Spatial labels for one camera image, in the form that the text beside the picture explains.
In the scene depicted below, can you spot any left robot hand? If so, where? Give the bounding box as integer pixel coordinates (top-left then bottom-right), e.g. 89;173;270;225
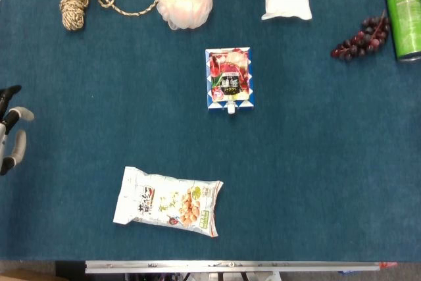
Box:
0;84;36;176

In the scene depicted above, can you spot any white peanut snack bag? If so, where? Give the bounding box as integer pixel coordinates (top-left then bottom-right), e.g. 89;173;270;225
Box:
112;166;224;238

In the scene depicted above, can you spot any red spouted drink pouch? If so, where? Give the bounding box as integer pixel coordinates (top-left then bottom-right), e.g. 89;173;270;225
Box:
205;47;256;117

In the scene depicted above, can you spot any blue felt table mat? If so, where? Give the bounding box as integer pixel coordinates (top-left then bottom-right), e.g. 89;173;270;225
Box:
0;0;421;261

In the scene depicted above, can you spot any dark red grape bunch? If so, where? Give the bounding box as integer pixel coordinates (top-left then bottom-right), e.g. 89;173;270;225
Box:
330;10;391;62

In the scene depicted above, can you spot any green cylindrical can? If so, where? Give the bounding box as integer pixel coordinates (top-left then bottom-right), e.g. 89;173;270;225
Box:
381;0;421;63

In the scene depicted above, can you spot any aluminium frame rail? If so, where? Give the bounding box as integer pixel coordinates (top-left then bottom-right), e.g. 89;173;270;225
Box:
84;260;398;274

